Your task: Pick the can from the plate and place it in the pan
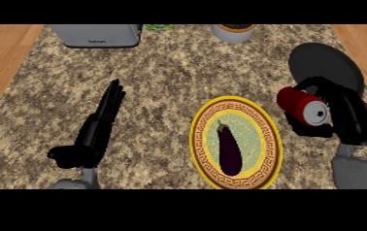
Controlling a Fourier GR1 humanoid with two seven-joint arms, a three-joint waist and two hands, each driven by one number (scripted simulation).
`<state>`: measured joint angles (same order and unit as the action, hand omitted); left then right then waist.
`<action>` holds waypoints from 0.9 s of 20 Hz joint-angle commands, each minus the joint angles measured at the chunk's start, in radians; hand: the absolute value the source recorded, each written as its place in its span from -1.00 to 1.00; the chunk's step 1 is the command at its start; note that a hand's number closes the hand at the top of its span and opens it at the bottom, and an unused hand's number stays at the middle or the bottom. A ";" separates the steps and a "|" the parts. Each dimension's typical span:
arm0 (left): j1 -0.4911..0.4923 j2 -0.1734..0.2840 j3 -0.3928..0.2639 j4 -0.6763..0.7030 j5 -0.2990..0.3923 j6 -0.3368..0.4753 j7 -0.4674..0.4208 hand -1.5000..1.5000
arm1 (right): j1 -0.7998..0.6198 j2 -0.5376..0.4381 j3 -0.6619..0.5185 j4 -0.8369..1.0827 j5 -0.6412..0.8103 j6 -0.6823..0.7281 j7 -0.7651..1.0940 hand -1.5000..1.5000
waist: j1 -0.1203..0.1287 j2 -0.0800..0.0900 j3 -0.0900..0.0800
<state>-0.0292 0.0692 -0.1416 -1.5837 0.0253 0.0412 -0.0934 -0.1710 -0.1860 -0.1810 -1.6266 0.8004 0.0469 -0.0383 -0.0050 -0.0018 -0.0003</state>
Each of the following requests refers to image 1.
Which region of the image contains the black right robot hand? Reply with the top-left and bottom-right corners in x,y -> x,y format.
286,76 -> 367,147

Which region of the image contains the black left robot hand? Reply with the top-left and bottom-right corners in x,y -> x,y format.
46,78 -> 128,170

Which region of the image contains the red can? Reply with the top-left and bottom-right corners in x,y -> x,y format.
276,86 -> 330,127

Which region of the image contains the black pan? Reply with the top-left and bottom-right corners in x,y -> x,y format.
287,42 -> 366,93

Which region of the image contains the yellow patterned plate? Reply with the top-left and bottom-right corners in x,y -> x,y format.
190,95 -> 284,190

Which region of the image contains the purple eggplant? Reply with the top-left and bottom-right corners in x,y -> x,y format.
215,120 -> 245,178

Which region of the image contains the grey toaster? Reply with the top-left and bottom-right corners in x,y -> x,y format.
46,23 -> 144,50

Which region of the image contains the green packet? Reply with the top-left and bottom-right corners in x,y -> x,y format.
144,23 -> 178,32

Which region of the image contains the white plant pot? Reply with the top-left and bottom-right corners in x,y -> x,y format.
211,23 -> 256,45

